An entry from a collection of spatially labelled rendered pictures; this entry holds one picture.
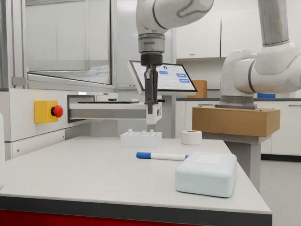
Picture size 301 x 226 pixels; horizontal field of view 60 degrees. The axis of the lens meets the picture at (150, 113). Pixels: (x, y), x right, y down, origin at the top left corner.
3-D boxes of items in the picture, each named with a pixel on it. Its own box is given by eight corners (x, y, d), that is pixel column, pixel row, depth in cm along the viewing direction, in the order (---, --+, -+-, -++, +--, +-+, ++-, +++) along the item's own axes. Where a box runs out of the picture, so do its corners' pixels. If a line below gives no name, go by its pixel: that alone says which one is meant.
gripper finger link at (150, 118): (155, 103, 88) (154, 103, 87) (155, 124, 88) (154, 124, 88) (146, 103, 89) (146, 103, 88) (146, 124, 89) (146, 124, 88)
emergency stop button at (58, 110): (64, 117, 85) (64, 105, 85) (58, 118, 81) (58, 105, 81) (56, 117, 86) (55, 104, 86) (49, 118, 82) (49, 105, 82)
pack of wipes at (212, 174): (191, 169, 58) (191, 149, 58) (236, 174, 55) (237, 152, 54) (173, 192, 44) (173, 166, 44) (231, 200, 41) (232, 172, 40)
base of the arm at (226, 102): (257, 107, 137) (258, 97, 136) (255, 109, 116) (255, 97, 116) (221, 106, 144) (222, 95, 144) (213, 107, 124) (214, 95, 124)
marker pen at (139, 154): (189, 160, 66) (189, 154, 66) (188, 162, 65) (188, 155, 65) (137, 157, 70) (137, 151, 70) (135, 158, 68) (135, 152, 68)
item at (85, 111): (157, 115, 125) (157, 102, 124) (148, 119, 99) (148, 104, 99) (78, 114, 131) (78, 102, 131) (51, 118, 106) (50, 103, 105)
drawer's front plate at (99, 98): (116, 113, 162) (116, 95, 162) (100, 116, 134) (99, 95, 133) (113, 113, 163) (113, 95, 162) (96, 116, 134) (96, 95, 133)
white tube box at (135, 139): (161, 143, 91) (161, 132, 91) (157, 147, 83) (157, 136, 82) (127, 141, 93) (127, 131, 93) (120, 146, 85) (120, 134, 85)
